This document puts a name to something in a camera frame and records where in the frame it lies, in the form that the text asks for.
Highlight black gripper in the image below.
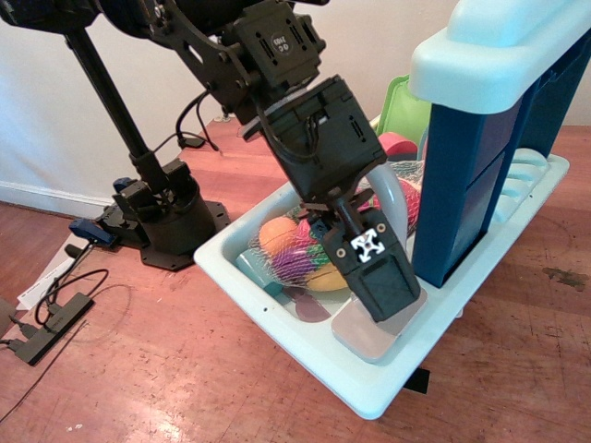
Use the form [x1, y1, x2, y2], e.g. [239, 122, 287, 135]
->
[264, 76, 421, 322]

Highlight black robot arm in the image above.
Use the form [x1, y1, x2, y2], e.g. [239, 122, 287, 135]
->
[1, 1, 421, 322]

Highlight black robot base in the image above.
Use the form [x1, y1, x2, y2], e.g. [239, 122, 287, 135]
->
[65, 27, 230, 271]

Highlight net bag of toy food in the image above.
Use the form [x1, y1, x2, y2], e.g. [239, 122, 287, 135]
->
[236, 160, 424, 295]

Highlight light blue toy sink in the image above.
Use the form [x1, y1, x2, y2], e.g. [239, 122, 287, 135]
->
[193, 117, 571, 421]

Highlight black tape piece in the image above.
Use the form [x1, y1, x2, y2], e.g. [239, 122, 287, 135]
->
[404, 367, 430, 395]

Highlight pink toy bowl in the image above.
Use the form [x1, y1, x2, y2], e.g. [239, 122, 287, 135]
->
[378, 132, 417, 162]

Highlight green toy lid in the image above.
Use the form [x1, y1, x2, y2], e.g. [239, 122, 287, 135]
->
[377, 75, 431, 146]

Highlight blue toy kitchen cabinet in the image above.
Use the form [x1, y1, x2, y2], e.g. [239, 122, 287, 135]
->
[409, 1, 590, 287]

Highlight blue clamp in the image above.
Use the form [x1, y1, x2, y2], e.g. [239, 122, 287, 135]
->
[68, 219, 115, 246]

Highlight white paper sheet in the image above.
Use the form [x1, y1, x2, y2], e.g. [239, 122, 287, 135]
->
[17, 234, 88, 311]

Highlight black usb hub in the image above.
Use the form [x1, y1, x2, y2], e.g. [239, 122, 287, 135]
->
[15, 293, 95, 365]

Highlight black cable on floor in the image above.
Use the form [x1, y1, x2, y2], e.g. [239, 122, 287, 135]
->
[0, 269, 133, 425]

